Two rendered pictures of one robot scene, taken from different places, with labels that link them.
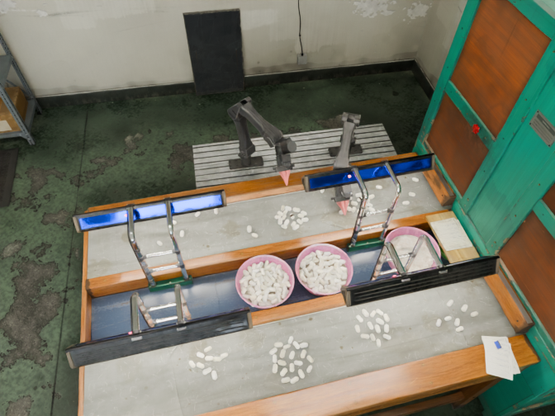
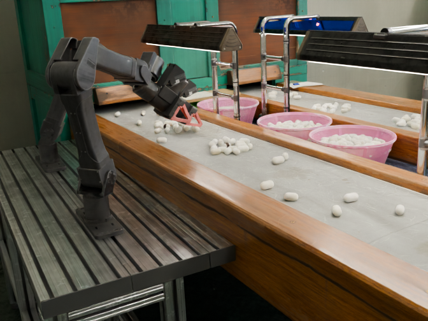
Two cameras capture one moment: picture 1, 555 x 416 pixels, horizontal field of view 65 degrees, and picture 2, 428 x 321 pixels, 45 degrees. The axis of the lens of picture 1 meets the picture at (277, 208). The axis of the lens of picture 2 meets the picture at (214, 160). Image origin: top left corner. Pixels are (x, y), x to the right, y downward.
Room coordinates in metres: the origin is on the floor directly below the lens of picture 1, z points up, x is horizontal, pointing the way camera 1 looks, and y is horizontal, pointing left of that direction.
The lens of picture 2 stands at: (1.78, 1.43, 1.20)
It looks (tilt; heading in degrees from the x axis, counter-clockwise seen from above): 17 degrees down; 254
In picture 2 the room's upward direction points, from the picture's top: 3 degrees counter-clockwise
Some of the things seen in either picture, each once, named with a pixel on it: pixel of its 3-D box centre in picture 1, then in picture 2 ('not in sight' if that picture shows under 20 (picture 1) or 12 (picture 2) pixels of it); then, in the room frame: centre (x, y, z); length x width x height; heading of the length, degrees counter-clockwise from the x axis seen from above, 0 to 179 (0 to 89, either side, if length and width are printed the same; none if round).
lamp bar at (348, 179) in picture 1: (369, 169); (184, 35); (1.34, -0.41, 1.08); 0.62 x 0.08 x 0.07; 104
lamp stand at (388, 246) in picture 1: (401, 281); (290, 71); (0.87, -0.53, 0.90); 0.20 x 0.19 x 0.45; 104
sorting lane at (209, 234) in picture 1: (272, 220); (242, 158); (1.29, 0.02, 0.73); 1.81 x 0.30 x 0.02; 104
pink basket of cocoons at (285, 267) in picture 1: (264, 285); (351, 149); (0.93, 0.05, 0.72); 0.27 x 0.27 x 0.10
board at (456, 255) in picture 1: (453, 240); (202, 95); (1.16, -0.86, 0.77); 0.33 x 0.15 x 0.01; 14
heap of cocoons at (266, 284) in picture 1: (265, 285); (350, 151); (0.93, 0.05, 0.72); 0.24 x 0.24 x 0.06
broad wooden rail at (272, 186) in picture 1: (263, 196); (182, 192); (1.49, 0.07, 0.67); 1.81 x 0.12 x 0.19; 104
